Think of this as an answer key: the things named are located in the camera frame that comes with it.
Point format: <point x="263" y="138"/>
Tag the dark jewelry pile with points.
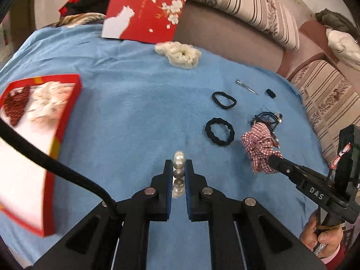
<point x="270" y="119"/>

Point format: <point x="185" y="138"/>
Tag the small black clip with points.
<point x="270" y="93"/>

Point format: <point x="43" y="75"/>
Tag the silver hair clip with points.
<point x="245" y="86"/>

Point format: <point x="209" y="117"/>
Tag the striped pillow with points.
<point x="268" y="16"/>

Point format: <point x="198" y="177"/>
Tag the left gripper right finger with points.
<point x="197" y="207"/>

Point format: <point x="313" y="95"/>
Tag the white floral scrunchie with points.
<point x="48" y="102"/>

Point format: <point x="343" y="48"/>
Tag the right hand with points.
<point x="331" y="238"/>

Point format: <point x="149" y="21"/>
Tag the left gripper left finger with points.
<point x="160" y="206"/>

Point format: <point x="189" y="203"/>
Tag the cream white scrunchie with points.
<point x="179" y="55"/>

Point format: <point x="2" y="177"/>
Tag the red polka dot scrunchie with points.
<point x="15" y="104"/>

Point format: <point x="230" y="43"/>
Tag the red plaid scrunchie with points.
<point x="259" y="145"/>

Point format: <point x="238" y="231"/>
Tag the dark clothes pile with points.
<point x="74" y="7"/>

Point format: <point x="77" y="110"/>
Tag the blue blanket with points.
<point x="135" y="110"/>

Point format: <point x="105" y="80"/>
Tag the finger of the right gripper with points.
<point x="283" y="166"/>

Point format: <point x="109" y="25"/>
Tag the red tray box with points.
<point x="27" y="188"/>

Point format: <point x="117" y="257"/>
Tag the red floral box lid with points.
<point x="147" y="21"/>

